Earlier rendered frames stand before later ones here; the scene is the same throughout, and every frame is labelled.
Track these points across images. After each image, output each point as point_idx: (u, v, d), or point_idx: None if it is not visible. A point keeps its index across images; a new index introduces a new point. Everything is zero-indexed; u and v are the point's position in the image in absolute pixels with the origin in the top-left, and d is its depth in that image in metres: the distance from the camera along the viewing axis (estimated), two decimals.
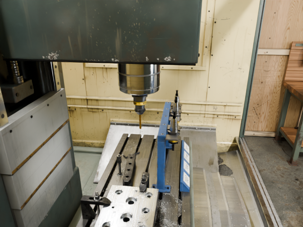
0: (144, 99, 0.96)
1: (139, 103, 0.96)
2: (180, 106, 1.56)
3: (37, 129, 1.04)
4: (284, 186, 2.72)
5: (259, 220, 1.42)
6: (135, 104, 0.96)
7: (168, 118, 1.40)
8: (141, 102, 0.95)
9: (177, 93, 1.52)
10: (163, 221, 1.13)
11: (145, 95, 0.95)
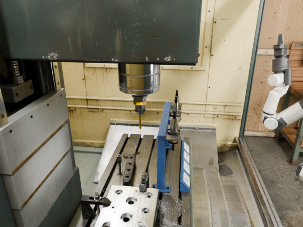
0: (144, 99, 0.96)
1: (139, 103, 0.96)
2: (180, 106, 1.56)
3: (37, 129, 1.04)
4: (284, 186, 2.72)
5: (259, 220, 1.42)
6: (135, 104, 0.96)
7: (168, 118, 1.40)
8: (141, 102, 0.95)
9: (177, 93, 1.52)
10: (163, 221, 1.13)
11: (145, 95, 0.95)
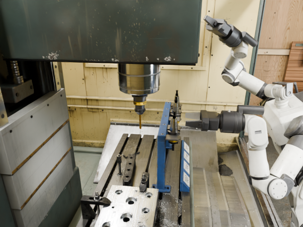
0: (144, 99, 0.96)
1: (139, 103, 0.96)
2: (180, 106, 1.56)
3: (37, 129, 1.04)
4: None
5: (259, 220, 1.42)
6: (135, 104, 0.96)
7: (168, 118, 1.40)
8: (141, 102, 0.95)
9: (177, 93, 1.52)
10: (163, 221, 1.13)
11: (145, 95, 0.95)
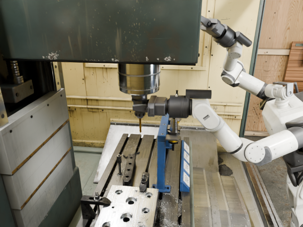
0: (144, 103, 0.97)
1: None
2: None
3: (37, 129, 1.04)
4: (284, 186, 2.72)
5: (259, 220, 1.42)
6: None
7: (168, 118, 1.40)
8: None
9: (177, 93, 1.52)
10: (163, 221, 1.13)
11: (145, 99, 0.96)
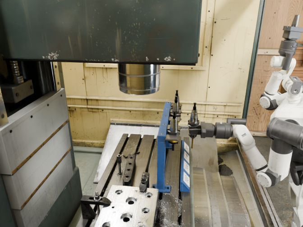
0: (197, 128, 1.34)
1: None
2: (180, 106, 1.56)
3: (37, 129, 1.04)
4: (284, 186, 2.72)
5: (259, 220, 1.42)
6: None
7: (168, 118, 1.40)
8: None
9: (177, 93, 1.52)
10: (163, 221, 1.13)
11: (198, 125, 1.33)
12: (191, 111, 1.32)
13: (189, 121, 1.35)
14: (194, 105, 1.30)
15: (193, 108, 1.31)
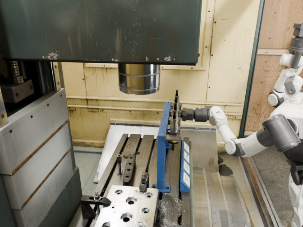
0: None
1: None
2: (180, 106, 1.56)
3: (37, 129, 1.04)
4: (284, 186, 2.72)
5: (259, 220, 1.42)
6: None
7: (168, 118, 1.40)
8: None
9: (177, 93, 1.52)
10: (163, 221, 1.13)
11: (179, 125, 1.34)
12: (172, 111, 1.33)
13: (170, 121, 1.36)
14: (174, 105, 1.31)
15: (173, 108, 1.32)
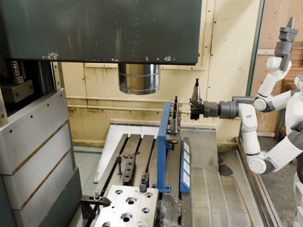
0: None
1: None
2: (200, 98, 1.24)
3: (37, 129, 1.04)
4: (284, 186, 2.72)
5: (259, 220, 1.42)
6: None
7: (168, 118, 1.40)
8: None
9: (197, 83, 1.19)
10: (163, 221, 1.13)
11: (179, 125, 1.34)
12: (172, 111, 1.33)
13: (170, 121, 1.36)
14: (174, 105, 1.31)
15: (173, 108, 1.32)
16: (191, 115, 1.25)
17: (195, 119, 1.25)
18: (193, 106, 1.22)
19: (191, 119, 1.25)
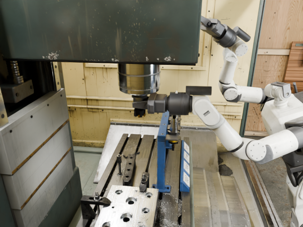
0: None
1: None
2: None
3: (37, 129, 1.04)
4: (284, 186, 2.72)
5: (259, 220, 1.42)
6: None
7: (168, 118, 1.40)
8: None
9: None
10: (163, 221, 1.13)
11: (179, 125, 1.34)
12: None
13: (170, 121, 1.36)
14: None
15: None
16: (134, 111, 0.98)
17: (139, 116, 0.98)
18: (135, 99, 0.95)
19: (135, 116, 0.99)
